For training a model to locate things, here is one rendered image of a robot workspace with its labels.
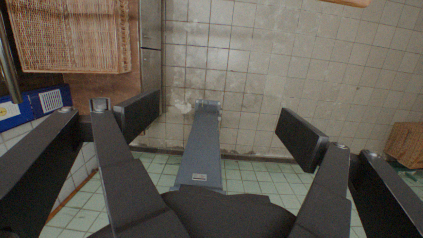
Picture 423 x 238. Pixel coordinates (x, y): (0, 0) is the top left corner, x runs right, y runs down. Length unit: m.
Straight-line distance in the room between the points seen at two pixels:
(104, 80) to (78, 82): 0.19
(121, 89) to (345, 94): 2.11
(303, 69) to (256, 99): 0.54
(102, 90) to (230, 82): 1.09
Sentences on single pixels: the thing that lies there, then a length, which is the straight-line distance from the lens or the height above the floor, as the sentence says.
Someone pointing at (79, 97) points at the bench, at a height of 0.58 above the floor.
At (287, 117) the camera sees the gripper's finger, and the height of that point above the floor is 1.49.
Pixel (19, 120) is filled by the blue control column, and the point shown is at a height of 0.94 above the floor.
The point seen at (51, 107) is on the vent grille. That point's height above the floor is 0.75.
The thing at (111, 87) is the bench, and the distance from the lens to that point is 1.27.
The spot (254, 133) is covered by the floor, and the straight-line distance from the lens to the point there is 1.87.
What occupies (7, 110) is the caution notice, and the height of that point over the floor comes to 0.98.
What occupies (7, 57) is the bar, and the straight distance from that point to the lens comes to 0.79.
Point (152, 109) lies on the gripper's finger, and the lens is 0.16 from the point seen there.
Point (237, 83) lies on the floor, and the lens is 1.67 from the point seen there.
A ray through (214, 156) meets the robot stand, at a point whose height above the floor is 0.95.
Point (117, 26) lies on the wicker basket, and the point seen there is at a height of 0.71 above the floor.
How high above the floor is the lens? 1.63
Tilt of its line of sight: 69 degrees down
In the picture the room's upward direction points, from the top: 178 degrees counter-clockwise
